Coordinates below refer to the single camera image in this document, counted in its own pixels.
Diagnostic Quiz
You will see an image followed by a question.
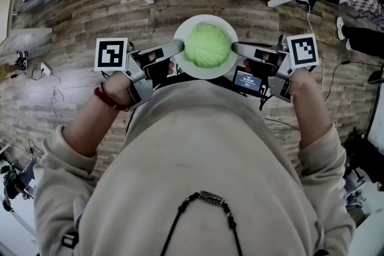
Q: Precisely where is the black screen device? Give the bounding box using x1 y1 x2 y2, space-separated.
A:
232 65 265 97

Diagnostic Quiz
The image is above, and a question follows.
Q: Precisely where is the black strap buckle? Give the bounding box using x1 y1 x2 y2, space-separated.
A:
61 232 79 256

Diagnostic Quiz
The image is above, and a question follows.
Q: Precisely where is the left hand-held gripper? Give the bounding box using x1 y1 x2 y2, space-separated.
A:
94 37 185 111

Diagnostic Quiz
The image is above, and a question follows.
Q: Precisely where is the green cabbage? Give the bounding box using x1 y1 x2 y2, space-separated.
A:
184 23 232 68

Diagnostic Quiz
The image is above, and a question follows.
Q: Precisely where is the white round plate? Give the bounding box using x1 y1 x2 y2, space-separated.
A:
172 14 239 80

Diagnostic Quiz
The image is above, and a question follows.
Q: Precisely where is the black beaded necklace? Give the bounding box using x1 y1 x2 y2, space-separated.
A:
160 190 244 256

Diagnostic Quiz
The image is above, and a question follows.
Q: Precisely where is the person's right forearm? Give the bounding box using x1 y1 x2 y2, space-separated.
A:
287 67 334 149

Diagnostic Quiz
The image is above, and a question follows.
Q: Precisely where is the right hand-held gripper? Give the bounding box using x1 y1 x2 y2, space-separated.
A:
231 33 319 104

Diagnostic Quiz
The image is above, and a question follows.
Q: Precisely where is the beige sweatshirt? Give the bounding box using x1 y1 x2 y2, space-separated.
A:
32 79 358 256

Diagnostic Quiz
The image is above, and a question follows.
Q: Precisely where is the light wooden panel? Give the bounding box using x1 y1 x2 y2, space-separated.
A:
0 0 19 43

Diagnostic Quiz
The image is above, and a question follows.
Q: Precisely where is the person's left forearm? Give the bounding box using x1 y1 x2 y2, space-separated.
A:
64 70 136 158

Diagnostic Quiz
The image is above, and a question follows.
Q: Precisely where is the red bead bracelet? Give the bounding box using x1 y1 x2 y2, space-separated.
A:
93 82 131 112

